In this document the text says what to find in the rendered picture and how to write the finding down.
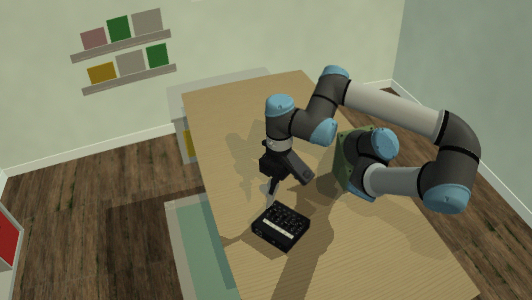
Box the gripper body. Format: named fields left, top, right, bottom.
left=259, top=139, right=292, bottom=181

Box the black lighting desk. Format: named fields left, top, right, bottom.
left=251, top=200, right=310, bottom=254

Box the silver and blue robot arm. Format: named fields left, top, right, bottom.
left=265, top=65, right=481, bottom=214

